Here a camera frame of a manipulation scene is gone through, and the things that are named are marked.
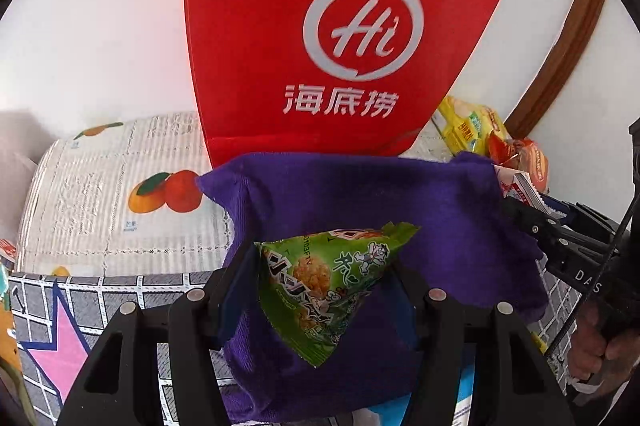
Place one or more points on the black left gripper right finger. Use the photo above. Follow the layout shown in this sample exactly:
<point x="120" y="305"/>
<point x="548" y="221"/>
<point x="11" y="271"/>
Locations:
<point x="512" y="384"/>

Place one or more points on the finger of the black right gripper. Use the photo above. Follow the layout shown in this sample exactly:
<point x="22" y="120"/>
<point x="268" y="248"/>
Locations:
<point x="543" y="229"/>

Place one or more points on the red white snack packet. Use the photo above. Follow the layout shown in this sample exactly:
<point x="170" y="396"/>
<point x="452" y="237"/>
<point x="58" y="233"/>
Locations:
<point x="517" y="184"/>

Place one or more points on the green triangular snack packet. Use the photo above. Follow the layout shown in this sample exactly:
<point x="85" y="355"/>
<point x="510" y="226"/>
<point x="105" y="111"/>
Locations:
<point x="312" y="285"/>

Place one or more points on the person's right hand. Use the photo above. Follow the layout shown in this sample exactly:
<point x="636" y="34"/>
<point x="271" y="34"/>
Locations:
<point x="589" y="349"/>

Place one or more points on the orange chips bag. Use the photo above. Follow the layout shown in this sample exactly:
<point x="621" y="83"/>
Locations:
<point x="521" y="154"/>

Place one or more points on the purple cloth basket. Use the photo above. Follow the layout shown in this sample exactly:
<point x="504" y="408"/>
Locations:
<point x="464" y="245"/>

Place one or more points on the grey checked star tablecloth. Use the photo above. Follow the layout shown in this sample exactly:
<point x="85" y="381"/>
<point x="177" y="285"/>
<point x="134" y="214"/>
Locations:
<point x="85" y="304"/>

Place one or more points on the yellow chips bag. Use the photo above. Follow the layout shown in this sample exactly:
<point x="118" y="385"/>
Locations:
<point x="466" y="127"/>

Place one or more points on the red paper shopping bag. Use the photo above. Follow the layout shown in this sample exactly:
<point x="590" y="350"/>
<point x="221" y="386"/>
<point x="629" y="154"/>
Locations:
<point x="356" y="77"/>

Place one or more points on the brown wooden door frame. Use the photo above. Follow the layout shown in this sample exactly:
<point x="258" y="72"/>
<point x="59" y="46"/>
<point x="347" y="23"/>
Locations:
<point x="578" y="27"/>

